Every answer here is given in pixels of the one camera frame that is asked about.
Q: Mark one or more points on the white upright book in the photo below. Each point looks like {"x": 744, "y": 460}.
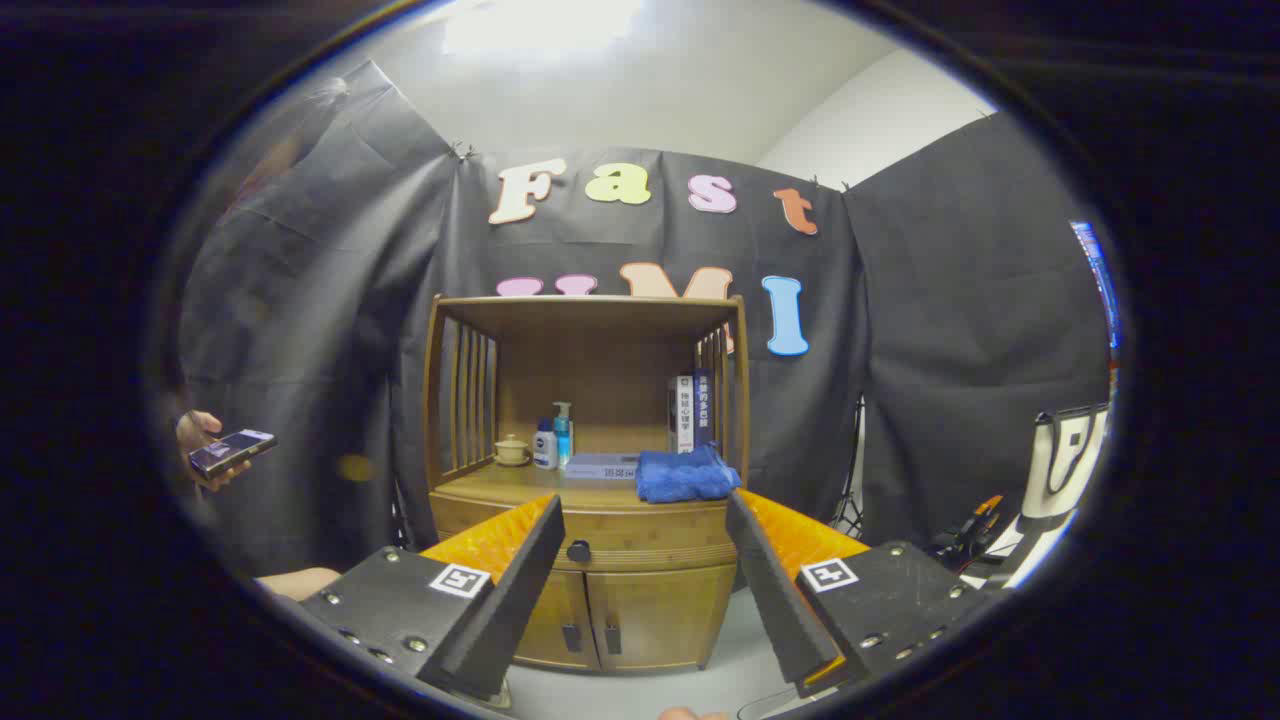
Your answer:
{"x": 684, "y": 415}

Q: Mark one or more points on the blue folded towel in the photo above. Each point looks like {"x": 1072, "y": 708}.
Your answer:
{"x": 685, "y": 478}

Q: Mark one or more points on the wooden countertop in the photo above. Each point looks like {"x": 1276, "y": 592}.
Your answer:
{"x": 520, "y": 485}

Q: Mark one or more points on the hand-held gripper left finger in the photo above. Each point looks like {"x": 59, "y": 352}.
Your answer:
{"x": 520, "y": 590}

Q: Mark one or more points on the person's right knee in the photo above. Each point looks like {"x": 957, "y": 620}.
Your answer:
{"x": 300, "y": 583}

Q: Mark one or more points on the white lotion bottle blue cap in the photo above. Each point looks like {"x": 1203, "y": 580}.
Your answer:
{"x": 545, "y": 450}

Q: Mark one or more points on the black orange tool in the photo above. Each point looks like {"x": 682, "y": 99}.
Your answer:
{"x": 975, "y": 520}

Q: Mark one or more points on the black tripod stand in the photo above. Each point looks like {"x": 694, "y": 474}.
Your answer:
{"x": 853, "y": 480}

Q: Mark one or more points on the white bag black print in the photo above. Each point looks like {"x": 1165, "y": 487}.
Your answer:
{"x": 1045, "y": 495}

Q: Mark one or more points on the wooden cabinet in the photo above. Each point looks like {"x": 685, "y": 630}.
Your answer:
{"x": 610, "y": 350}

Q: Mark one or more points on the white book lying flat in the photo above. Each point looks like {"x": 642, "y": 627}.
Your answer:
{"x": 600, "y": 466}

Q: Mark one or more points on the wooden drawer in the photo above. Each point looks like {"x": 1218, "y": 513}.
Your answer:
{"x": 650, "y": 535}

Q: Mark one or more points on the cream lidded teacup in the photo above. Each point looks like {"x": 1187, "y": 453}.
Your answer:
{"x": 511, "y": 452}

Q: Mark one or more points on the black smartphone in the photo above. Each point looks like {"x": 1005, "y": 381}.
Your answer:
{"x": 232, "y": 450}

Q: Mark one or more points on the wooden cabinet door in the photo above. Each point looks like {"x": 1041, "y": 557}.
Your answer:
{"x": 560, "y": 620}
{"x": 660, "y": 615}

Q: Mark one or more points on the blue pump bottle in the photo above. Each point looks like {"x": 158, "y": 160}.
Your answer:
{"x": 563, "y": 435}

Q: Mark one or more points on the dark blue upright book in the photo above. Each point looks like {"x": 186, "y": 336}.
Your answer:
{"x": 704, "y": 410}

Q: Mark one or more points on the black drawer knob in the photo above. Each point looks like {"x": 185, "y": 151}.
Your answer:
{"x": 578, "y": 550}

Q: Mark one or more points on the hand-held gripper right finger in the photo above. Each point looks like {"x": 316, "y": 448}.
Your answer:
{"x": 775, "y": 590}

